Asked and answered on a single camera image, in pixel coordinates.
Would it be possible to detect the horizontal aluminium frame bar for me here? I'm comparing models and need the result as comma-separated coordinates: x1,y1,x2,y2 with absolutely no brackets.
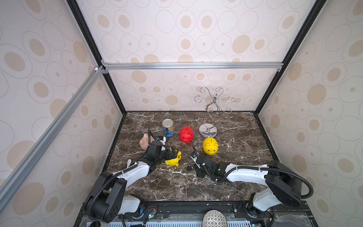
104,61,284,71

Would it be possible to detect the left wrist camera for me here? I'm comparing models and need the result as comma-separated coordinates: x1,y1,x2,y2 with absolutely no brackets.
158,136,166,151

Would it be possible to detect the perforated metal ball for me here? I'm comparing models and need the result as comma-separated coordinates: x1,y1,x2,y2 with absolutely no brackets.
202,210,228,227

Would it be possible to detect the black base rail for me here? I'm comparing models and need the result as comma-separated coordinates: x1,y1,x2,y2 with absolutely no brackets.
75,200,318,227

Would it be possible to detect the white plastic spoon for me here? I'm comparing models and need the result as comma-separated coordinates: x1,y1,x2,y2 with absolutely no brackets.
127,159,132,168

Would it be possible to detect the soup can blue label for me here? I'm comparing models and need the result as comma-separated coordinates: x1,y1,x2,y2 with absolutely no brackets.
162,119,174,137

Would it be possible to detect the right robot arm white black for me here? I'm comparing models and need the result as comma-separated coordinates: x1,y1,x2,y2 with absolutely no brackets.
191,151,314,217

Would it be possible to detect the pink piggy bank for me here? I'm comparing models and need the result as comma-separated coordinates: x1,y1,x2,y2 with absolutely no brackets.
139,133,149,151

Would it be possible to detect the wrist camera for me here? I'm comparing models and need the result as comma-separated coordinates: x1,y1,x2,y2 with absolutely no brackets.
191,151,200,166
158,136,166,151

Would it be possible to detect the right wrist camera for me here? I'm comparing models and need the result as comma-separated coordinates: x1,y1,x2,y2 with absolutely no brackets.
191,151,200,166

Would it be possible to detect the diagonal aluminium frame bar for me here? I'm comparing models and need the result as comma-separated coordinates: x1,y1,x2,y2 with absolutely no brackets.
1,65,105,212

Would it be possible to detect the red piggy bank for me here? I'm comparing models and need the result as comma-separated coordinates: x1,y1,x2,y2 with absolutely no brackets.
180,126,194,143

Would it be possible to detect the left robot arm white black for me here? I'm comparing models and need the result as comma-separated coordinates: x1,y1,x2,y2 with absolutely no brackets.
84,141,182,223

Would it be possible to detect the chrome mug tree stand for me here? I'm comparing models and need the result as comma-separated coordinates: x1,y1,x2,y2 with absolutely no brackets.
194,87,235,138

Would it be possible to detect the yellow piggy bank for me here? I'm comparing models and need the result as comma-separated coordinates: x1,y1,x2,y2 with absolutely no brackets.
165,151,182,166
202,137,218,156

